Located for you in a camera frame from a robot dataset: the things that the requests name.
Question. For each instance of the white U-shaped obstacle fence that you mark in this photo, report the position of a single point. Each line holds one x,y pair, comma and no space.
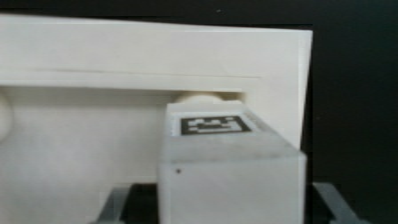
69,52

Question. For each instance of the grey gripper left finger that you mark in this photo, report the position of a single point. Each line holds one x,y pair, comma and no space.
129,206

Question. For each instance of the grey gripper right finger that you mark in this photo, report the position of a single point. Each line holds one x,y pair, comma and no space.
326,208

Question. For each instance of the white table leg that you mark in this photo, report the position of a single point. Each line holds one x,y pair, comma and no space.
231,169
5,116

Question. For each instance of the white square table top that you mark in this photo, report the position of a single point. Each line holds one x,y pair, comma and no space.
80,137

